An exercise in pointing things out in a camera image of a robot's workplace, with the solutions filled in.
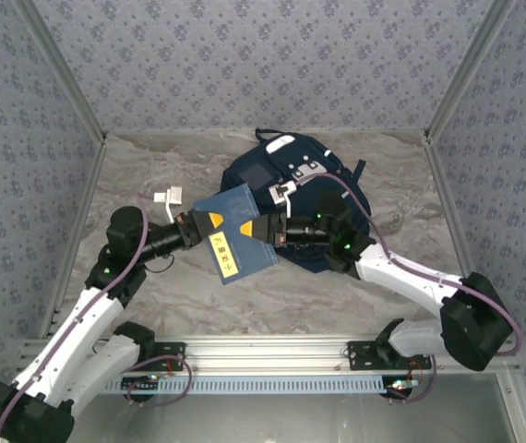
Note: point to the blue book with yellow label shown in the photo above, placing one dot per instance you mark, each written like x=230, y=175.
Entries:
x=244, y=254

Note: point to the aluminium side rail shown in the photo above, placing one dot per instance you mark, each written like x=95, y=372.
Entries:
x=83, y=207
x=444, y=184

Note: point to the aluminium frame post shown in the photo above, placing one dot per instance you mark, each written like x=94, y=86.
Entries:
x=470, y=64
x=60, y=69

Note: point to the navy blue backpack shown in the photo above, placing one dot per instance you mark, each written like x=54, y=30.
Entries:
x=300, y=147

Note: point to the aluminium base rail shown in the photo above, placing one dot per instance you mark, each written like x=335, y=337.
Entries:
x=263, y=353

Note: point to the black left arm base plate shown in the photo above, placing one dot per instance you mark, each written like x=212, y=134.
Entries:
x=173, y=355

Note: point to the grey metal panel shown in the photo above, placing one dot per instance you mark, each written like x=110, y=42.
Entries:
x=263, y=420

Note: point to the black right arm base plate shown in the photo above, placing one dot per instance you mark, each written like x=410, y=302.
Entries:
x=360, y=357

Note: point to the black controller board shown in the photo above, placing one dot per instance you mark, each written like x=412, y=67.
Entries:
x=399, y=385
x=139, y=384

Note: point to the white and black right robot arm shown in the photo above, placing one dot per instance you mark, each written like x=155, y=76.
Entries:
x=401, y=274

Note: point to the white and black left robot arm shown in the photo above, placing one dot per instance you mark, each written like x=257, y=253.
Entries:
x=74, y=323

